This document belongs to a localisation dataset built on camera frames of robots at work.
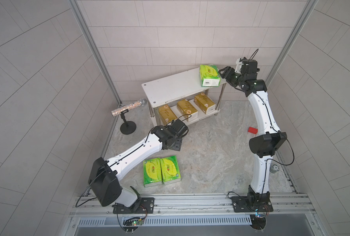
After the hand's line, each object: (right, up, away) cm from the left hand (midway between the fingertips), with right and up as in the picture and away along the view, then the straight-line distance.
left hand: (176, 143), depth 80 cm
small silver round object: (+54, -14, 0) cm, 56 cm away
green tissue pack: (-12, -14, -4) cm, 19 cm away
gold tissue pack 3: (+18, +25, +22) cm, 37 cm away
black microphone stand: (-34, +7, +20) cm, 40 cm away
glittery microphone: (-22, +24, +11) cm, 34 cm away
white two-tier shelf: (-7, +28, -2) cm, 29 cm away
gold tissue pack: (-6, +15, +12) cm, 20 cm away
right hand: (+25, +40, +1) cm, 47 cm away
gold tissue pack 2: (+7, +19, +14) cm, 24 cm away
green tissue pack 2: (-3, -13, -3) cm, 14 cm away
